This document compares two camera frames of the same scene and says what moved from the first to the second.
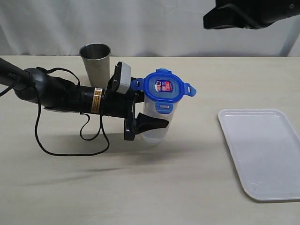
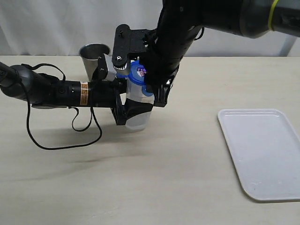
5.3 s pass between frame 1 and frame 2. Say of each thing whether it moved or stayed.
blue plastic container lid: moved
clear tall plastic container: moved
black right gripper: moved
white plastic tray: stayed
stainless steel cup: stayed
